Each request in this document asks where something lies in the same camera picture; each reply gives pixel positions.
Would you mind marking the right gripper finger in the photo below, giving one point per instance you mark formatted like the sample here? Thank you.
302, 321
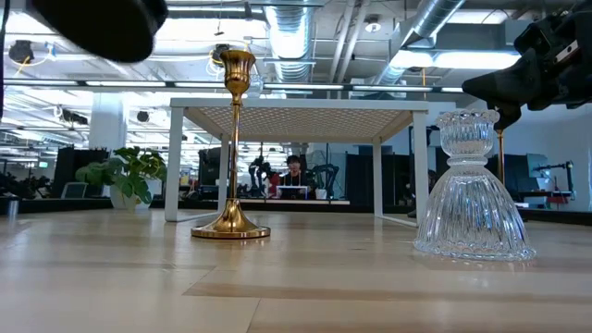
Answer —
507, 116
504, 85

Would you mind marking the gold metal candlestick holder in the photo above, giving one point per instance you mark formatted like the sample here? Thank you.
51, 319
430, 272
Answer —
501, 157
231, 222

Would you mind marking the clear ribbed glass candle holder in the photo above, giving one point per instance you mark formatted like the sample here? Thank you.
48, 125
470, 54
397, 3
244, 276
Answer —
255, 88
472, 213

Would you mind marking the black metal candlestick holder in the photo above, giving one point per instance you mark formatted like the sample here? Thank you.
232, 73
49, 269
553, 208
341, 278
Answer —
102, 28

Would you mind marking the background black robot arm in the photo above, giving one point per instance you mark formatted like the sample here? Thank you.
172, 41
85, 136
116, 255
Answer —
259, 176

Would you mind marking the black desk monitor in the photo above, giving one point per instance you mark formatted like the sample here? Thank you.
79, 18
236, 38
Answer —
527, 173

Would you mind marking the person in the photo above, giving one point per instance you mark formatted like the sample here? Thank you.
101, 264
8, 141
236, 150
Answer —
294, 173

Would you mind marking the white perforated metal rack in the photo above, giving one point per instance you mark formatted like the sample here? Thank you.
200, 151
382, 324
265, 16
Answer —
277, 102

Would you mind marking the white laptop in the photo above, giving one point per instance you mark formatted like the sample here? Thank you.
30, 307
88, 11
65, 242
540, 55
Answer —
292, 192

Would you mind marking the black computer monitor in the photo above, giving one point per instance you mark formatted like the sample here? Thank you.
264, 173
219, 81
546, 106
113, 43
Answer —
208, 166

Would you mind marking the green potted plant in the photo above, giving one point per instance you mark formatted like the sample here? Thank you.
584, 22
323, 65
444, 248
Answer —
129, 176

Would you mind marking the grey chair back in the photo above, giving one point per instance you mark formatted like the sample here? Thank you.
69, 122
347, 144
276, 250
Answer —
74, 190

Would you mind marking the black partition panel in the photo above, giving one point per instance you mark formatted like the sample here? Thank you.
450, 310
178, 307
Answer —
69, 166

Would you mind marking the black ceiling speaker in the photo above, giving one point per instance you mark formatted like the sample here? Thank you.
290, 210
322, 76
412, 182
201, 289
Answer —
20, 51

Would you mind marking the silver ribbed ventilation duct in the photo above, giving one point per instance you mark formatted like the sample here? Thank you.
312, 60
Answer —
430, 18
291, 41

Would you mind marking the black metal table frame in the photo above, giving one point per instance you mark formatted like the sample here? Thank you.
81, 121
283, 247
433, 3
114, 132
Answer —
55, 205

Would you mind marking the small silver metal post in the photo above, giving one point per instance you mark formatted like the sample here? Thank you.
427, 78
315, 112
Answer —
12, 208

